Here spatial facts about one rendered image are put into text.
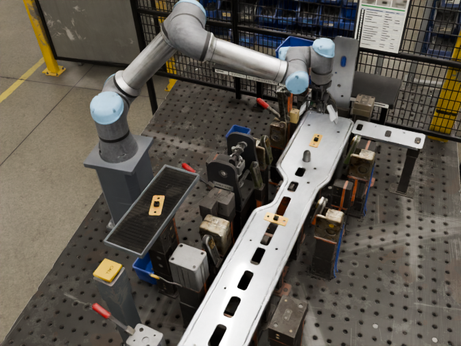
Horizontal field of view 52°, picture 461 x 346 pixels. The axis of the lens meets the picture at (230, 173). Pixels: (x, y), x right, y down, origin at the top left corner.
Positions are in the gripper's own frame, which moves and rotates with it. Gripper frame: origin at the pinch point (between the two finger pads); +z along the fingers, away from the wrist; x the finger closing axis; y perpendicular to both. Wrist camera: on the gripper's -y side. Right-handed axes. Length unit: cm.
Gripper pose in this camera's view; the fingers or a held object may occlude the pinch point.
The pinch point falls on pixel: (318, 119)
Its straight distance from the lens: 192.6
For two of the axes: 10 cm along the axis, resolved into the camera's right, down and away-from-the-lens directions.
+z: 0.6, 7.0, 7.1
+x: 9.1, 2.6, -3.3
